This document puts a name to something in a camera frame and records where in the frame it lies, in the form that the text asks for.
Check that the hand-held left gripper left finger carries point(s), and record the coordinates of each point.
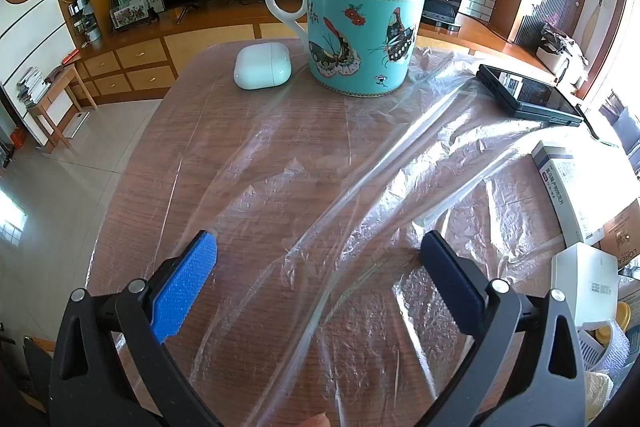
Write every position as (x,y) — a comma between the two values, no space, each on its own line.
(185,287)

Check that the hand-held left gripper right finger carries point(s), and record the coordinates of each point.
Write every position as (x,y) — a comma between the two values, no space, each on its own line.
(452,279)

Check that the brown cardboard box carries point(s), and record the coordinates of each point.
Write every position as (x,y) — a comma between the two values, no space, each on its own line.
(625,232)

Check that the person's left hand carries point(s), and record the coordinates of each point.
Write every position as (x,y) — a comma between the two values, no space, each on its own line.
(315,421)

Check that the plain white box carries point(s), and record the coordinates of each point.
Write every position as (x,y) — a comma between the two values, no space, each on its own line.
(585,277)

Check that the white box with blue label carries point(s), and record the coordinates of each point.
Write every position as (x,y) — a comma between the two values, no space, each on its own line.
(565,192)

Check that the white plastic basket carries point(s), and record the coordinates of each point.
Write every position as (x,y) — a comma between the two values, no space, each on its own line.
(592,352)

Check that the clear plastic sheet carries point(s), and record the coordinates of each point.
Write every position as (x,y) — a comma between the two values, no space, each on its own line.
(300,167)

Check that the yellow plastic cap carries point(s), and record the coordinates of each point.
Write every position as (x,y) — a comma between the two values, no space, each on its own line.
(629,317)

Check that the black smartphone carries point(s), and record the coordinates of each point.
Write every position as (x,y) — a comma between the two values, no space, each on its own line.
(530,94)

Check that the small wooden side table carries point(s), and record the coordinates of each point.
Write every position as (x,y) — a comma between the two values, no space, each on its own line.
(50,99)

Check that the white earbuds case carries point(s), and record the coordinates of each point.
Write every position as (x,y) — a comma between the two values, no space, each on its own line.
(262,66)

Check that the wooden television cabinet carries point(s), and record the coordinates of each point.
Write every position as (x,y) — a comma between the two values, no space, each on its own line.
(140,57)

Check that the turquoise butterfly mug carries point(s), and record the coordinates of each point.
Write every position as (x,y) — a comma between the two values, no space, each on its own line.
(350,57)

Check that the stack of magazines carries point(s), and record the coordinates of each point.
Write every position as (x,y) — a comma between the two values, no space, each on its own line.
(31,87)

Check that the grey and black bag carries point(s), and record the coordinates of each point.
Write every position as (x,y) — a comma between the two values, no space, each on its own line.
(560,49)

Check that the flower picture frame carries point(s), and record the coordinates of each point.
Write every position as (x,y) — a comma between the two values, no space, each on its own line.
(131,16)

